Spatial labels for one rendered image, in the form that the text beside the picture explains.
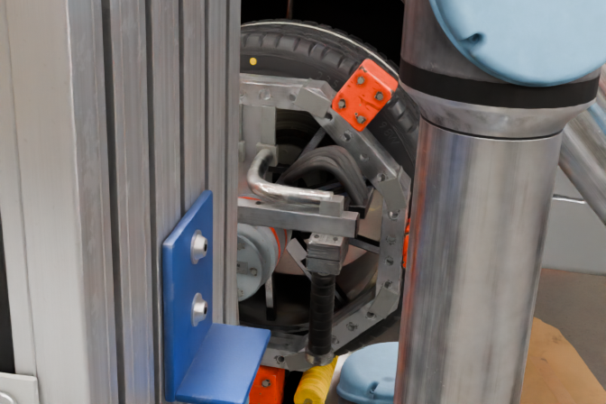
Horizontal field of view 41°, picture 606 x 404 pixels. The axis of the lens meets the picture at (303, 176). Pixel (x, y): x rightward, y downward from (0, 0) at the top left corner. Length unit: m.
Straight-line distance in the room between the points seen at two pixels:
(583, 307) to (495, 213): 2.73
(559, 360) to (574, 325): 0.27
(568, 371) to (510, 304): 2.27
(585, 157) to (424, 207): 0.19
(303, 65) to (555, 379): 1.61
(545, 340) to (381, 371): 2.22
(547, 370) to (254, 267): 1.61
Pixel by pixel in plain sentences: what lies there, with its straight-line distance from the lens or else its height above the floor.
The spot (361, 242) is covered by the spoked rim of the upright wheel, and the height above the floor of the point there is 0.81.
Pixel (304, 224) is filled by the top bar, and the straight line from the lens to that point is 1.20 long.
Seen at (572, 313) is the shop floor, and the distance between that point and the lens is 3.14.
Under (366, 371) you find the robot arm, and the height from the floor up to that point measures 1.05.
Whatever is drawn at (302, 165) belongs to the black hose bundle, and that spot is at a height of 1.02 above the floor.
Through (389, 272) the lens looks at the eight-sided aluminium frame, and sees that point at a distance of 1.42.
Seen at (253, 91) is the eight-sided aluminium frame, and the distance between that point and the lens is 1.36.
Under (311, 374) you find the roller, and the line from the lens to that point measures 1.62.
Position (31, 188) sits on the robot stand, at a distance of 0.30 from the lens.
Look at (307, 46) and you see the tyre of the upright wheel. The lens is 1.42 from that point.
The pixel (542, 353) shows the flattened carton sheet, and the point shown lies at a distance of 2.84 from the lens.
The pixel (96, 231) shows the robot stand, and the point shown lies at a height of 1.32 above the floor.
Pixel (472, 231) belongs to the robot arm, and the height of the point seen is 1.25.
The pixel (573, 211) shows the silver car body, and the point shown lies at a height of 0.87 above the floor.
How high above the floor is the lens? 1.44
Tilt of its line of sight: 20 degrees down
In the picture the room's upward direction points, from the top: 3 degrees clockwise
